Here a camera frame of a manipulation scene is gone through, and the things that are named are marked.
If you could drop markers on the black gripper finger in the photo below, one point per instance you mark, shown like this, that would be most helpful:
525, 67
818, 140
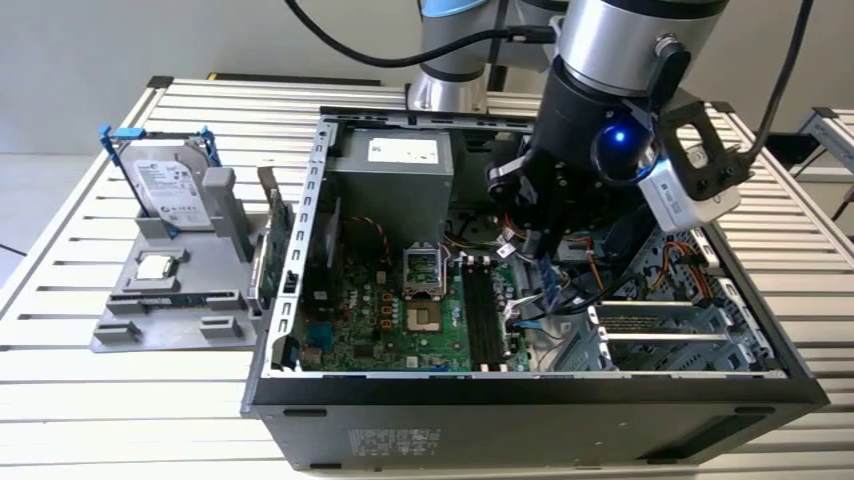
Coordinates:
527, 190
617, 227

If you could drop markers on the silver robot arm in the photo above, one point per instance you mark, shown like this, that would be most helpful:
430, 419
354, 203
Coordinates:
614, 40

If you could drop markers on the black RAM slot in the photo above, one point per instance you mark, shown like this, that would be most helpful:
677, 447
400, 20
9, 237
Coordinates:
477, 315
494, 315

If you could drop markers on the perforated metal disk bay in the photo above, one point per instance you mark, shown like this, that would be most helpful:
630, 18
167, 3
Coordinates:
641, 317

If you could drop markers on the thin metal locking lever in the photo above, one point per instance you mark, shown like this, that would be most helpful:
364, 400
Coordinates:
447, 275

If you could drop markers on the grey power supply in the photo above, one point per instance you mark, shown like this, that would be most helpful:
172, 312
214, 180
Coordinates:
387, 200

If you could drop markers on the CPU socket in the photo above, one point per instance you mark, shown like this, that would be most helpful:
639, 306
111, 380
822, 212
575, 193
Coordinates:
426, 316

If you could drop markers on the black case fan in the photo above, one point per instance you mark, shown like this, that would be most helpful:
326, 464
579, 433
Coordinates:
330, 235

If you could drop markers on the green motherboard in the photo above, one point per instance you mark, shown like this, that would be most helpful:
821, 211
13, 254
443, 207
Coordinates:
360, 310

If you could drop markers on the metal slat side table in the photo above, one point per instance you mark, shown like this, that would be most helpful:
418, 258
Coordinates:
830, 125

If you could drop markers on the green graphics card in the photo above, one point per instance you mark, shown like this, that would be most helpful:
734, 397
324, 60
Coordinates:
276, 240

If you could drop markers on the black PC case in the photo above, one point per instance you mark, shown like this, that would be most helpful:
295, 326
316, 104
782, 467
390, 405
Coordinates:
467, 430

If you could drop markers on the silver hard disk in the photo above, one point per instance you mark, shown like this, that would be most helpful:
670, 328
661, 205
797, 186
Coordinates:
167, 190

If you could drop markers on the grey parts rack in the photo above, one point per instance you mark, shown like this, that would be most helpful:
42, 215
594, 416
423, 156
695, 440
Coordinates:
200, 325

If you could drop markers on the silver CPU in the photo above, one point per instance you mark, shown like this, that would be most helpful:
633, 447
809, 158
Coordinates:
155, 267

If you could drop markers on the blue disk carrier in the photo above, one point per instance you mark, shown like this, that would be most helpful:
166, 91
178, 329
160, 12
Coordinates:
127, 133

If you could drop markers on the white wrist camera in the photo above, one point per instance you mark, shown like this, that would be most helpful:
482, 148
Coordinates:
681, 200

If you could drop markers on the black camera bracket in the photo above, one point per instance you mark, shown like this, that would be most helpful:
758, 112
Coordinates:
677, 117

